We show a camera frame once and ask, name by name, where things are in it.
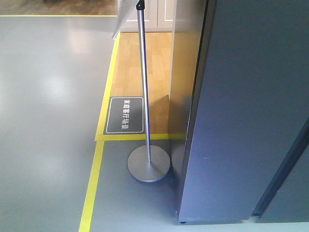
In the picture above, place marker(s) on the dark grey fridge body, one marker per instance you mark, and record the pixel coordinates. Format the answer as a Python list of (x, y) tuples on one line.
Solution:
[(286, 199)]

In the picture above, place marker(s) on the black floor label sign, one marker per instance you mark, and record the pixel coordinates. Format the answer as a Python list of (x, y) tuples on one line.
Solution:
[(125, 116)]

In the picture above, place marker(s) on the white cabinet on wood floor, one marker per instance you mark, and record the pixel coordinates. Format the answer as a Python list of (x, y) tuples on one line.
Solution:
[(158, 17)]

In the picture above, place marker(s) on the open fridge door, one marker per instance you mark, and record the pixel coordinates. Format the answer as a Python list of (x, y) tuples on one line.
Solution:
[(253, 102)]

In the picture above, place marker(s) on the silver sign stand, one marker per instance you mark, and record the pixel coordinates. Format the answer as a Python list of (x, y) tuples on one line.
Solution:
[(147, 163)]

